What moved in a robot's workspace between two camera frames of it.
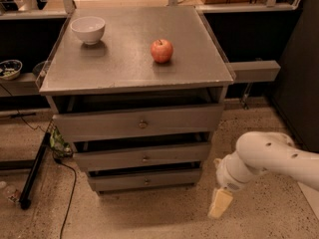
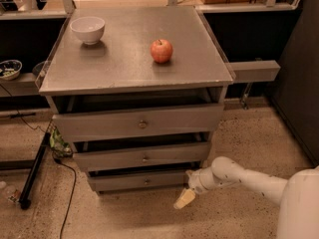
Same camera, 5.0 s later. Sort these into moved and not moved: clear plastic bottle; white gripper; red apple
Moved: white gripper
Not moved: clear plastic bottle; red apple
